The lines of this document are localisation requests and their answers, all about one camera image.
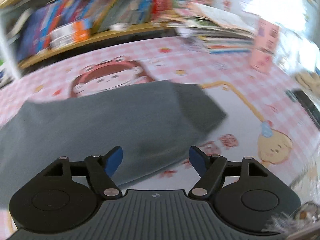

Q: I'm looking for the grey sweatshirt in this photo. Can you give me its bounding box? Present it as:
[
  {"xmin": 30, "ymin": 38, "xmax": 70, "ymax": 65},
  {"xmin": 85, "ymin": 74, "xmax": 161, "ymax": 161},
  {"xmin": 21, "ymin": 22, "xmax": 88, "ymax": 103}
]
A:
[{"xmin": 1, "ymin": 81, "xmax": 227, "ymax": 209}]

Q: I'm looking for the pink checkered cartoon tablecloth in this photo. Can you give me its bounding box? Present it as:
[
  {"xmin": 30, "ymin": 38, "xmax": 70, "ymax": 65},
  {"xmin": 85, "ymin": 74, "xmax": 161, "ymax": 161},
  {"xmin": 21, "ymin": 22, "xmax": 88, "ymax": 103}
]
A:
[{"xmin": 0, "ymin": 36, "xmax": 320, "ymax": 233}]

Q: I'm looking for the pink paper card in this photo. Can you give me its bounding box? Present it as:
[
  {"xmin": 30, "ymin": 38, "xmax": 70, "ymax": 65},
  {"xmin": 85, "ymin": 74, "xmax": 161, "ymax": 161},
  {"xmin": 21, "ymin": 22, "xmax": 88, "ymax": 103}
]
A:
[{"xmin": 249, "ymin": 18, "xmax": 280, "ymax": 74}]

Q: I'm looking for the pile of loose books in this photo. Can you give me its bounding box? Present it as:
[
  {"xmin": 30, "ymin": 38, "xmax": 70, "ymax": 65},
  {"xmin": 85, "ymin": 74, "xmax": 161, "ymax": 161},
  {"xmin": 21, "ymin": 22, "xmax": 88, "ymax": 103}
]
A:
[{"xmin": 158, "ymin": 2, "xmax": 257, "ymax": 54}]

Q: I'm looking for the orange white box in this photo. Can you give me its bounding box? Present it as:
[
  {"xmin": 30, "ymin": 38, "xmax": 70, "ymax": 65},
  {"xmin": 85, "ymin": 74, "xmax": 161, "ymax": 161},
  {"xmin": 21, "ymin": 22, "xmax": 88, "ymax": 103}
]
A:
[{"xmin": 50, "ymin": 18, "xmax": 92, "ymax": 49}]

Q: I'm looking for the wooden bookshelf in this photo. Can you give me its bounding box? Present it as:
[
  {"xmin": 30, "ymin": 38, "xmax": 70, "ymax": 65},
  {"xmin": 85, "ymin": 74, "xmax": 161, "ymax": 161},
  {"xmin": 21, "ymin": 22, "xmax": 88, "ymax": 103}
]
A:
[{"xmin": 1, "ymin": 0, "xmax": 174, "ymax": 79}]

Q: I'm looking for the row of colourful books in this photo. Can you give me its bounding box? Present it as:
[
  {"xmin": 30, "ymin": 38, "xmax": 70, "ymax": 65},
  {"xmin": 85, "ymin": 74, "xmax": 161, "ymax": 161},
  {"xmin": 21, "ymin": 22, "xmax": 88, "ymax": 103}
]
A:
[{"xmin": 16, "ymin": 0, "xmax": 211, "ymax": 63}]

